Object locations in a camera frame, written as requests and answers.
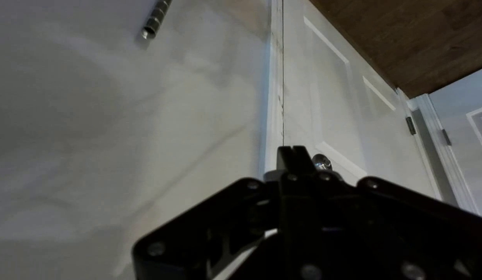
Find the white door with round knob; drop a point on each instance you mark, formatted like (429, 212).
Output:
(334, 103)

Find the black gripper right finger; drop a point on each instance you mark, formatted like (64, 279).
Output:
(386, 227)

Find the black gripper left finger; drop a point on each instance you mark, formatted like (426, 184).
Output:
(210, 227)

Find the white door casing trim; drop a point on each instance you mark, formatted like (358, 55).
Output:
(274, 103)

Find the metal door hinge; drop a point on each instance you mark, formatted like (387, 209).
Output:
(411, 125)
(445, 137)

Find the silver round door knob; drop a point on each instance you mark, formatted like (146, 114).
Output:
(322, 162)

